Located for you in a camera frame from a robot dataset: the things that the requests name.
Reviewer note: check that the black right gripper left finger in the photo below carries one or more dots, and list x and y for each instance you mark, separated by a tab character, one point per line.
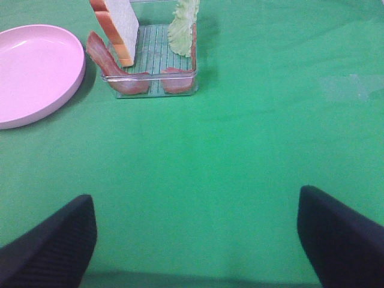
55	253

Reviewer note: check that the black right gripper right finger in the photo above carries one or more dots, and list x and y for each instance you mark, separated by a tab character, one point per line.
344	247

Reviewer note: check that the bacon strip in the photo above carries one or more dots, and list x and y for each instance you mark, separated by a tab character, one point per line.
177	80
99	53

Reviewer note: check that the white bread slice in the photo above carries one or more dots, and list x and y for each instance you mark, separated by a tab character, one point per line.
121	26

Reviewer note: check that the green lettuce leaf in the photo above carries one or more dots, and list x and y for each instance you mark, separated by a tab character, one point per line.
180	31

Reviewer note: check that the green tablecloth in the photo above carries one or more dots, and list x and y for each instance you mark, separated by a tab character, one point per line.
208	184

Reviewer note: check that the pink round plate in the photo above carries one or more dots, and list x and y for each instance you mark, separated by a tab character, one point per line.
42	67

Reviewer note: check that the clear right plastic tray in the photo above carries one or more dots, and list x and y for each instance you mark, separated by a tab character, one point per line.
153	52

